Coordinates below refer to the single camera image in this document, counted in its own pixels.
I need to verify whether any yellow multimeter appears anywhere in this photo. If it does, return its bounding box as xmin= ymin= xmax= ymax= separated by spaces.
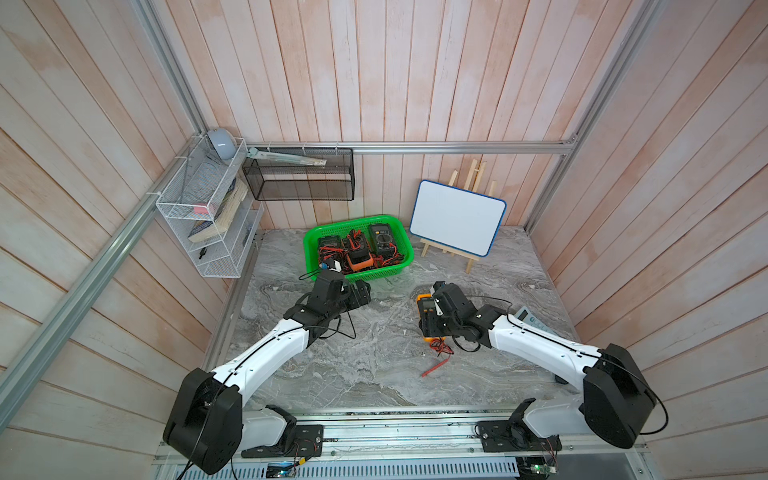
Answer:
xmin=417 ymin=294 xmax=454 ymax=378

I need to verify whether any orange multimeter green face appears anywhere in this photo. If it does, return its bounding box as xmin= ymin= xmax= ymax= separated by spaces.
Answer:
xmin=346 ymin=254 xmax=375 ymax=273

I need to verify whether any small black multimeter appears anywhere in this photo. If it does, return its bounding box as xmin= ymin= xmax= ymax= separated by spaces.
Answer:
xmin=342 ymin=229 xmax=371 ymax=257

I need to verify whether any green plastic basket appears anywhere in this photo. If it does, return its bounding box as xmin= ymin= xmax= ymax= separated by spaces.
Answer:
xmin=302 ymin=215 xmax=414 ymax=281

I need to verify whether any green horizontal multimeter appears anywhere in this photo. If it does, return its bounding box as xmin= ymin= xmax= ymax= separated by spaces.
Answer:
xmin=369 ymin=223 xmax=396 ymax=258

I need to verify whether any dark green multimeter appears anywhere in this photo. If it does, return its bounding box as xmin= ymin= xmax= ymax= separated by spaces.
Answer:
xmin=318 ymin=235 xmax=345 ymax=269

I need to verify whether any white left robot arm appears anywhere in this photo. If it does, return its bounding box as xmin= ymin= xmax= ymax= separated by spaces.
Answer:
xmin=162 ymin=270 xmax=371 ymax=475

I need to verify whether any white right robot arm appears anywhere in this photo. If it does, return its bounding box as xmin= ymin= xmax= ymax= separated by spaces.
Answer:
xmin=417 ymin=281 xmax=663 ymax=453

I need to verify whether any light blue calculator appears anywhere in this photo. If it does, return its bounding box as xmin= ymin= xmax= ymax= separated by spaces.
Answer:
xmin=515 ymin=306 xmax=556 ymax=335

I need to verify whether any blue framed whiteboard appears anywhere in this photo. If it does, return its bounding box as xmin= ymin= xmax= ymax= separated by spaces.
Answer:
xmin=409 ymin=180 xmax=507 ymax=257

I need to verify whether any book on shelf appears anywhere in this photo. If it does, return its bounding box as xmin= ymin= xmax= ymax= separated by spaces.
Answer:
xmin=188 ymin=177 xmax=248 ymax=243

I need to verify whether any wooden easel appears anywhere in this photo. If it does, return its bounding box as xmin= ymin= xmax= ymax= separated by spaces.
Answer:
xmin=419 ymin=158 xmax=487 ymax=274

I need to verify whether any light green ruler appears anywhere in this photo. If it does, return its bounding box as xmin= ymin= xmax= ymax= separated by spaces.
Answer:
xmin=247 ymin=147 xmax=327 ymax=167

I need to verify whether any grey computer mouse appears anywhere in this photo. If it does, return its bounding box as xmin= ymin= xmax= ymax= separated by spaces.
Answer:
xmin=207 ymin=128 xmax=237 ymax=162

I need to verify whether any black mesh wall basket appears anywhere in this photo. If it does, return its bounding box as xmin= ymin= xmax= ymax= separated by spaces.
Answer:
xmin=242 ymin=146 xmax=356 ymax=201

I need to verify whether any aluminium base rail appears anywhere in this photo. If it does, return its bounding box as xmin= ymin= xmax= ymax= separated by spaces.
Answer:
xmin=152 ymin=407 xmax=649 ymax=480

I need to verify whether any white wire shelf rack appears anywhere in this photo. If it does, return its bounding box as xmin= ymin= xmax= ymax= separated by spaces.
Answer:
xmin=156 ymin=135 xmax=264 ymax=279

